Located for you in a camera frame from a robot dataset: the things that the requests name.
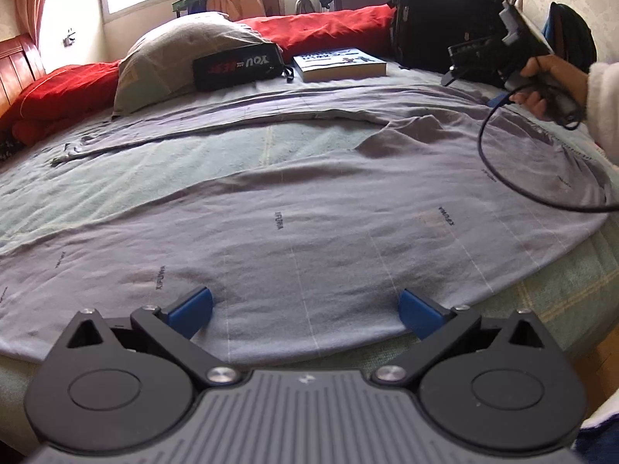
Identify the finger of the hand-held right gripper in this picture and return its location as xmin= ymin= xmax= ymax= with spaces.
xmin=441 ymin=38 xmax=506 ymax=89

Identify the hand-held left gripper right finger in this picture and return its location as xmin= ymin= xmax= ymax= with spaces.
xmin=371 ymin=288 xmax=552 ymax=390

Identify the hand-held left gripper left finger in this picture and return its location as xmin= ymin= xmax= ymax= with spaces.
xmin=65 ymin=285 xmax=243 ymax=390

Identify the person's right hand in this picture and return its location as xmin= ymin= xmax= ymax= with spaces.
xmin=511 ymin=55 xmax=590 ymax=121

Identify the black and blue bag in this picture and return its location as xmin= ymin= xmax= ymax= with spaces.
xmin=544 ymin=2 xmax=599 ymax=74

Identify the black backpack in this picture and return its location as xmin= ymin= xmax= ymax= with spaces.
xmin=389 ymin=0 xmax=513 ymax=89

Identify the blue cover book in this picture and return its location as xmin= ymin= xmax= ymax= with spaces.
xmin=292 ymin=47 xmax=388 ymax=84

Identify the red pillow far side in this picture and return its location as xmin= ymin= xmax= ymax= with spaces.
xmin=234 ymin=4 xmax=400 ymax=65

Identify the red pillow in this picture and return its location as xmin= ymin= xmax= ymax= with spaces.
xmin=234 ymin=4 xmax=400 ymax=65
xmin=0 ymin=60 xmax=121 ymax=148

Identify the brown cardboard box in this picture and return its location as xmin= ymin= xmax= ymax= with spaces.
xmin=226 ymin=0 xmax=286 ymax=17

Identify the black printed pouch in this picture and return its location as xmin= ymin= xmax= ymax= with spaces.
xmin=192 ymin=43 xmax=295 ymax=92

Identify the grey pillow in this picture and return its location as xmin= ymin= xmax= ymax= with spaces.
xmin=112 ymin=11 xmax=272 ymax=119

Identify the wooden headboard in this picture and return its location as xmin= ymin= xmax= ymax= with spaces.
xmin=0 ymin=33 xmax=48 ymax=119

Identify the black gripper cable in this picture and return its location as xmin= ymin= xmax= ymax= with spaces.
xmin=476 ymin=92 xmax=619 ymax=214

